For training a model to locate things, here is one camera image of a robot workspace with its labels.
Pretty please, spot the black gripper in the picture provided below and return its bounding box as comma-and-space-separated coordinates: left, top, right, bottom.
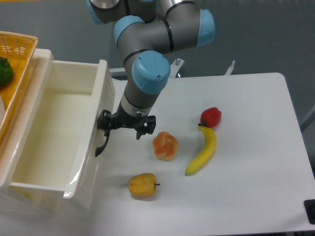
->
96, 105, 156, 140

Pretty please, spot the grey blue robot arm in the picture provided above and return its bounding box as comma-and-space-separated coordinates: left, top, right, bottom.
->
87, 0, 216, 137

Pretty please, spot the white drawer cabinet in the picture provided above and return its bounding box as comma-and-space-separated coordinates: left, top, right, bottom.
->
0, 49, 54, 214

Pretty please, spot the knotted toy bread roll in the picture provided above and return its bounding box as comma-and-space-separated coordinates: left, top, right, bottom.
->
152, 131, 179, 161

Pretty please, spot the yellow toy bell pepper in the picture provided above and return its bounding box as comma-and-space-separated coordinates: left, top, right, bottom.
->
128, 173, 160, 197

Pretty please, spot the red toy pepper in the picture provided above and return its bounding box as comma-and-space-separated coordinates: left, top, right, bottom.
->
200, 107, 221, 128

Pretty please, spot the yellow toy banana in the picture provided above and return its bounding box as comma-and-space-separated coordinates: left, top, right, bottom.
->
185, 124, 217, 176

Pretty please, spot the green toy pepper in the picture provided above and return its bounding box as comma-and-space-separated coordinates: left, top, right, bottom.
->
0, 57, 14, 87

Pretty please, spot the yellow woven basket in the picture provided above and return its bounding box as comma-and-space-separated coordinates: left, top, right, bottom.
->
0, 31, 38, 140

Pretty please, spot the black corner device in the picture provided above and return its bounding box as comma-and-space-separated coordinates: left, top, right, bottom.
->
304, 199, 315, 225

